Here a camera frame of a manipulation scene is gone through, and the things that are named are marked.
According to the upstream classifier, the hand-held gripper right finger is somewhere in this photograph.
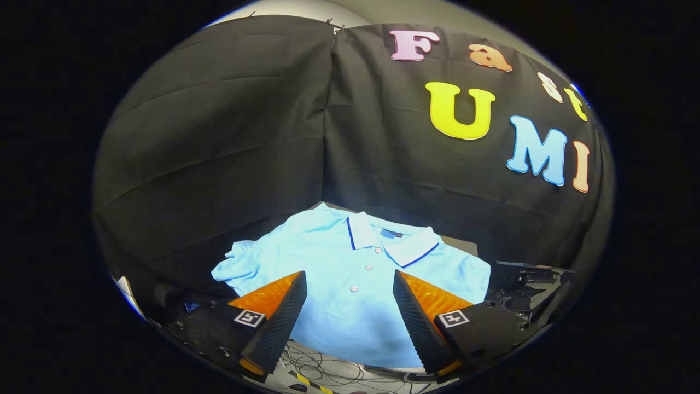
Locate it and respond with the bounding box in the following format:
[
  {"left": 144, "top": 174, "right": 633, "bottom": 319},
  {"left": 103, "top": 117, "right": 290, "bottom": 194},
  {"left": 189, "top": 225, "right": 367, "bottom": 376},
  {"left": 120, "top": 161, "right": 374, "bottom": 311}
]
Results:
[{"left": 393, "top": 269, "right": 550, "bottom": 384}]

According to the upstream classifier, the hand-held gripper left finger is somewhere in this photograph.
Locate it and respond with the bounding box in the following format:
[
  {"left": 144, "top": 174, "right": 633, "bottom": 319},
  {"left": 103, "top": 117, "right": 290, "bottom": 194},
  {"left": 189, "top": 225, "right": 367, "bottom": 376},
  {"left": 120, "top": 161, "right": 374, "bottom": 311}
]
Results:
[{"left": 164, "top": 271, "right": 308, "bottom": 384}]

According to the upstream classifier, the light blue polo shirt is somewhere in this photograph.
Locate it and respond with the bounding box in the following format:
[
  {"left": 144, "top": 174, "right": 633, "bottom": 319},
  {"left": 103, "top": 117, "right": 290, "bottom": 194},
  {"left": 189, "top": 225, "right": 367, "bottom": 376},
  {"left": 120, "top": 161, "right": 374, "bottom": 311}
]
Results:
[{"left": 211, "top": 204, "right": 492, "bottom": 368}]

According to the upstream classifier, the dark washing machine lid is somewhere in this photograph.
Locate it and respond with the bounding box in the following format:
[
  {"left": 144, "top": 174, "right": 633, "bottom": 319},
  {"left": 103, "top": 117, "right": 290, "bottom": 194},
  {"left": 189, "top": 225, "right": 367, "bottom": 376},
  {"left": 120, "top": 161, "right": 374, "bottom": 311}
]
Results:
[{"left": 486, "top": 261, "right": 576, "bottom": 328}]

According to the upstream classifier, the yellow black floor tape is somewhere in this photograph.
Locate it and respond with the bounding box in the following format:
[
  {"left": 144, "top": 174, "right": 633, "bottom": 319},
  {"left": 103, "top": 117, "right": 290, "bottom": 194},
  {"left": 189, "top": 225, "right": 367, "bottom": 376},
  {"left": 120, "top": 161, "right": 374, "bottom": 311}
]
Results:
[{"left": 290, "top": 371, "right": 334, "bottom": 394}]

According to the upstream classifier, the grey cabinet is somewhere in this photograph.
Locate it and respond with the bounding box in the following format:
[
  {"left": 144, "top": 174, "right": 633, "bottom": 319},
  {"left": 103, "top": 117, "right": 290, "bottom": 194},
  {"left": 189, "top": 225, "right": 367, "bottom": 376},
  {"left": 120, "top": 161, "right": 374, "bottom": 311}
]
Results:
[{"left": 309, "top": 201, "right": 479, "bottom": 258}]

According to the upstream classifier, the black backdrop cloth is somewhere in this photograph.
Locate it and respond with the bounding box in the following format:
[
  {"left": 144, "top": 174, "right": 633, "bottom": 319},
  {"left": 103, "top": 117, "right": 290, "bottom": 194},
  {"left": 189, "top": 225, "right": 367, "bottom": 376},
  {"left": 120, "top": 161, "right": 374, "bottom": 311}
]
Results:
[{"left": 92, "top": 14, "right": 614, "bottom": 323}]

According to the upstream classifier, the black cable bundle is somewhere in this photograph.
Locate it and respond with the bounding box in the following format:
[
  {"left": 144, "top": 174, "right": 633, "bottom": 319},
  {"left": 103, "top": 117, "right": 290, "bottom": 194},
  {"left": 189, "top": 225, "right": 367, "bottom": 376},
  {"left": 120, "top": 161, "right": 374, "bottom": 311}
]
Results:
[{"left": 279, "top": 340, "right": 438, "bottom": 394}]

